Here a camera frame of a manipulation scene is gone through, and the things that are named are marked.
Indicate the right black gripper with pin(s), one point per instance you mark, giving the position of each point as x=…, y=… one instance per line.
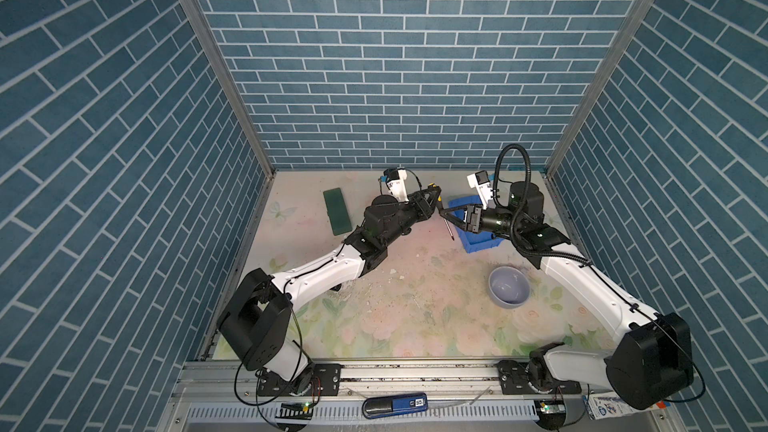
x=458, y=222

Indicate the white printed package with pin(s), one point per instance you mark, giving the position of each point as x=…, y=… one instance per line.
x=609, y=405

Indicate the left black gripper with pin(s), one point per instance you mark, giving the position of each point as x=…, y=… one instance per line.
x=420, y=208

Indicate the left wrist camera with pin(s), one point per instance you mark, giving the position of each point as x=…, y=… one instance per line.
x=394, y=180

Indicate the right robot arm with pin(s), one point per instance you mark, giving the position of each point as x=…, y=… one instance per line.
x=652, y=356

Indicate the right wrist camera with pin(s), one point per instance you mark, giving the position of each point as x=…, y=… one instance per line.
x=481, y=183

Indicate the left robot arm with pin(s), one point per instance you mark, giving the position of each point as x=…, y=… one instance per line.
x=256, y=319

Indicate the green sponge pad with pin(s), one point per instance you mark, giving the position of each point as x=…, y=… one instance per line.
x=337, y=212

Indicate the black yellow screwdriver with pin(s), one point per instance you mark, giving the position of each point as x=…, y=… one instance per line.
x=446, y=225

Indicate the blue plastic bin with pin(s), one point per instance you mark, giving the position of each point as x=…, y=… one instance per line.
x=474, y=242

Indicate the blue black handheld device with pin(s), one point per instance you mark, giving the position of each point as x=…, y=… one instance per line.
x=394, y=405

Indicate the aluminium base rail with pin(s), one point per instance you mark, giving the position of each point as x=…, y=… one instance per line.
x=463, y=395

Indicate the right aluminium corner post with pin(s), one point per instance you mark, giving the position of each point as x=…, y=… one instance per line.
x=617, y=48

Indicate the grey bowl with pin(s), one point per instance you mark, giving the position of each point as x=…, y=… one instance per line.
x=508, y=287

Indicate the aluminium corner post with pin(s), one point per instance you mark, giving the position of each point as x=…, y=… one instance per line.
x=617, y=48
x=207, y=41

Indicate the left aluminium corner post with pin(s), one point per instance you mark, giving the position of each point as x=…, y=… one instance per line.
x=207, y=41

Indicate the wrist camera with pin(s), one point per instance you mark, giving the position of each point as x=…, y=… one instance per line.
x=481, y=183
x=394, y=180

